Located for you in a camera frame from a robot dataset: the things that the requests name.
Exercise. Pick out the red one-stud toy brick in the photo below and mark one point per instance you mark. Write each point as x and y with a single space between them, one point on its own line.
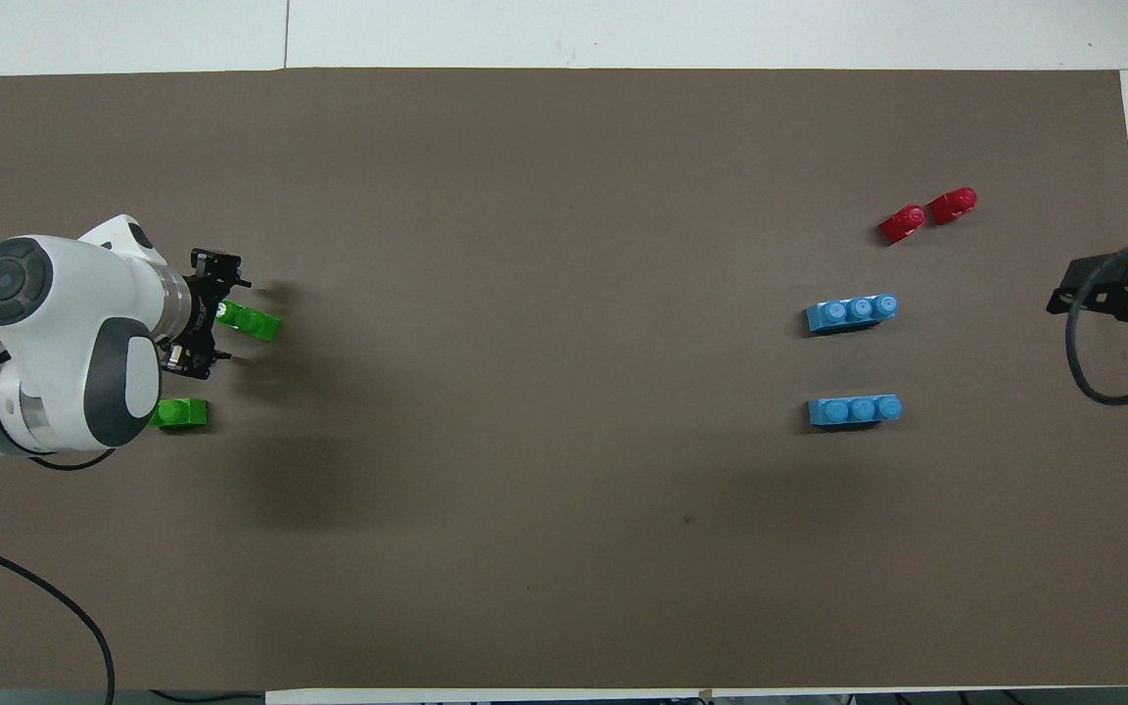
953 206
902 225

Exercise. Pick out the blue three-stud toy brick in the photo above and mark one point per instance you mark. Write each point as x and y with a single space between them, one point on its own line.
855 411
851 315

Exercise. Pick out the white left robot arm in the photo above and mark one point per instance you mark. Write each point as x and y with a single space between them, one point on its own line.
55 333

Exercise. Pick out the brown table mat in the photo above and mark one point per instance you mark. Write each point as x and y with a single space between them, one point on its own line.
564 548

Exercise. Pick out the green two-stud toy brick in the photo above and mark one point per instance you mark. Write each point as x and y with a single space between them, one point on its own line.
182 413
256 323

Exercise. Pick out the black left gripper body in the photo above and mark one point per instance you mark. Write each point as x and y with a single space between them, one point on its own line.
204 318

